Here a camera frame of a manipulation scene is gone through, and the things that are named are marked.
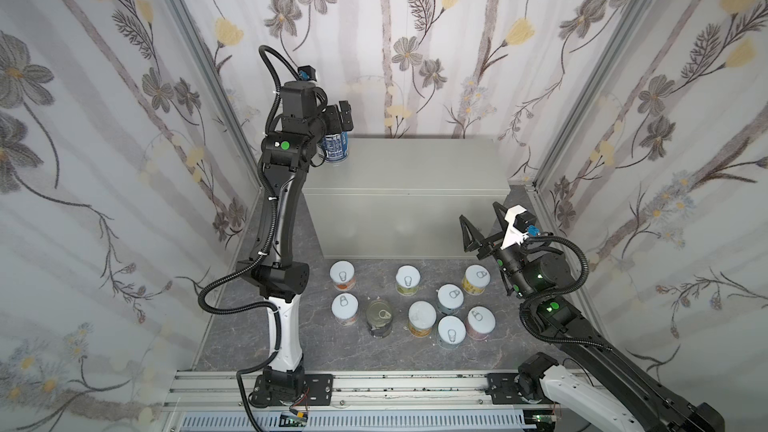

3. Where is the blue labelled tall can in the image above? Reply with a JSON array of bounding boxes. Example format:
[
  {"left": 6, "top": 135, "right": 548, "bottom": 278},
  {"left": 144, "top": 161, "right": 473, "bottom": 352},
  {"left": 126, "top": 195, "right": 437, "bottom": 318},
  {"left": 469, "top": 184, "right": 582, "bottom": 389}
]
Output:
[{"left": 322, "top": 131, "right": 349, "bottom": 163}]

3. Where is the white lid yellow-orange can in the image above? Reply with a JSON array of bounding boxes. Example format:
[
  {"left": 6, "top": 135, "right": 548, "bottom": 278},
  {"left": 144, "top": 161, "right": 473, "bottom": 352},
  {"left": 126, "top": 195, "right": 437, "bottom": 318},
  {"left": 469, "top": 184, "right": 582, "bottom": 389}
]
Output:
[{"left": 408, "top": 301, "right": 437, "bottom": 337}]

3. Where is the dark labelled tall can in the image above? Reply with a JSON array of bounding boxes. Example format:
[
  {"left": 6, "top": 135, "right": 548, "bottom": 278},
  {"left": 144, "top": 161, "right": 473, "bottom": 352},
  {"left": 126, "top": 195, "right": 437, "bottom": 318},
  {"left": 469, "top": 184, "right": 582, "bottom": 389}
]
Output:
[{"left": 366, "top": 299, "right": 394, "bottom": 338}]

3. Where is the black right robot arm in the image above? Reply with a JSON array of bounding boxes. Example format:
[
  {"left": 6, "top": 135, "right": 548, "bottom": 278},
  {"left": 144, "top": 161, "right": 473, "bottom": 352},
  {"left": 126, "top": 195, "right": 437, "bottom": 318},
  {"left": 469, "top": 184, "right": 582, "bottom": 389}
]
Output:
[{"left": 459, "top": 203, "right": 725, "bottom": 431}]

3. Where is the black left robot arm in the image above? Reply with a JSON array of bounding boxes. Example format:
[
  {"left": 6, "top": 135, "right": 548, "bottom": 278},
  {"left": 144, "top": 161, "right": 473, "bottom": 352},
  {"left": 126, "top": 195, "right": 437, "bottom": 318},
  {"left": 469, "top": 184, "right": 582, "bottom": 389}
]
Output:
[{"left": 246, "top": 81, "right": 351, "bottom": 408}]

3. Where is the white lid yellow can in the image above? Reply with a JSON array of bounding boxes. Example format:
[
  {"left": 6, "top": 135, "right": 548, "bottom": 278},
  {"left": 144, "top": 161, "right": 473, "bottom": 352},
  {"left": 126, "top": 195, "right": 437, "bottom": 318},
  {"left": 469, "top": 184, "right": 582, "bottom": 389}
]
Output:
[{"left": 462, "top": 265, "right": 490, "bottom": 296}]

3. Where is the white lid teal can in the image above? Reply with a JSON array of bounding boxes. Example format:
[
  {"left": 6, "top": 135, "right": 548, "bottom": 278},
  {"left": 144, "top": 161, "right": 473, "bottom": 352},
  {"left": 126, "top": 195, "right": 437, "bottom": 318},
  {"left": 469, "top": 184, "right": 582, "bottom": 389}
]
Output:
[{"left": 437, "top": 284, "right": 464, "bottom": 315}]

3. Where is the white lid pink-red can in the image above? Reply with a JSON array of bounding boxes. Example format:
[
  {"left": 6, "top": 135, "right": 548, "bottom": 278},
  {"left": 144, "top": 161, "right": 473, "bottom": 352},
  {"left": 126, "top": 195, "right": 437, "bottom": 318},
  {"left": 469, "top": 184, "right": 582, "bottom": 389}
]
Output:
[{"left": 466, "top": 306, "right": 496, "bottom": 341}]

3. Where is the white lid green can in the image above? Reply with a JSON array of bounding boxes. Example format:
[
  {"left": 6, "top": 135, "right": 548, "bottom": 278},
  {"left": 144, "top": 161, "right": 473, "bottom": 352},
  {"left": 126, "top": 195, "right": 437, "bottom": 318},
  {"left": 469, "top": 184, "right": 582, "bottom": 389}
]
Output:
[{"left": 395, "top": 265, "right": 421, "bottom": 296}]

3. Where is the grey metal cabinet box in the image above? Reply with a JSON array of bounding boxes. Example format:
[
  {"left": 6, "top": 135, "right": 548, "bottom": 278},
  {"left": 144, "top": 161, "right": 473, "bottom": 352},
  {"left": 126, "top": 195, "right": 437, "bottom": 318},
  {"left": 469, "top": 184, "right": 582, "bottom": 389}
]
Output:
[{"left": 303, "top": 138, "right": 510, "bottom": 259}]

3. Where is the white lid light-blue can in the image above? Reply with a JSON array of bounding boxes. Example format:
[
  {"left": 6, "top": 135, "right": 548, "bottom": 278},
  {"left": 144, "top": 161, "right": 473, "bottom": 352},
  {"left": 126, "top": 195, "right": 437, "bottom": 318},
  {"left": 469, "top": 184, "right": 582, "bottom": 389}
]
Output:
[{"left": 437, "top": 316, "right": 467, "bottom": 350}]

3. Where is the white lid orange can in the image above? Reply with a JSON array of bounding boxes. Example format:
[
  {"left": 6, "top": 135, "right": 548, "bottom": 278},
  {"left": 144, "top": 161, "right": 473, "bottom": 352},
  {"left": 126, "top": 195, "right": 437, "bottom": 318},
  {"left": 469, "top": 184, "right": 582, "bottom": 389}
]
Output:
[{"left": 329, "top": 261, "right": 356, "bottom": 292}]

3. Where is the white lid pink can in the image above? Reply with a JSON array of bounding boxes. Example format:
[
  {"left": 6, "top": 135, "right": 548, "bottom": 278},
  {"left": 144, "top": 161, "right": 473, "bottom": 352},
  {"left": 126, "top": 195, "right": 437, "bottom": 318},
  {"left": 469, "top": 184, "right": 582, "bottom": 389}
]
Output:
[{"left": 331, "top": 293, "right": 359, "bottom": 326}]

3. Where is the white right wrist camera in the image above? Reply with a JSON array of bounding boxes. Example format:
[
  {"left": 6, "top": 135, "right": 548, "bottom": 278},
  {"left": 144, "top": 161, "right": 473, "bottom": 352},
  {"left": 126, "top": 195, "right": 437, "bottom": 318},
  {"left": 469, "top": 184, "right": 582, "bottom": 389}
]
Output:
[{"left": 501, "top": 205, "right": 540, "bottom": 249}]

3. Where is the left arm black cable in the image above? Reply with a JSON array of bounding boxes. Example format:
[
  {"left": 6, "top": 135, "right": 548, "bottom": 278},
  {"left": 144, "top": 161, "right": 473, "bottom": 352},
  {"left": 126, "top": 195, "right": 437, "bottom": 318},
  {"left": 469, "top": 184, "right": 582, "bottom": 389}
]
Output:
[{"left": 197, "top": 44, "right": 301, "bottom": 432}]

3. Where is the white slotted cable duct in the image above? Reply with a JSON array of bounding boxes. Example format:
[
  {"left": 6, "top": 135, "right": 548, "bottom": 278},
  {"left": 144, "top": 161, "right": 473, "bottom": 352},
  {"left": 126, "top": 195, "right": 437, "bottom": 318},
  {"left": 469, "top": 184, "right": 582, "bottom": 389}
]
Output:
[{"left": 179, "top": 410, "right": 538, "bottom": 432}]

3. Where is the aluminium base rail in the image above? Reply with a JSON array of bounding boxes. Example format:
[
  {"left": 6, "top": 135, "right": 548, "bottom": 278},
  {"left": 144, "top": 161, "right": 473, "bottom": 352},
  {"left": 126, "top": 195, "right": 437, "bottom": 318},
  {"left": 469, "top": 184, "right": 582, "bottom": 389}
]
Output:
[{"left": 161, "top": 371, "right": 563, "bottom": 431}]

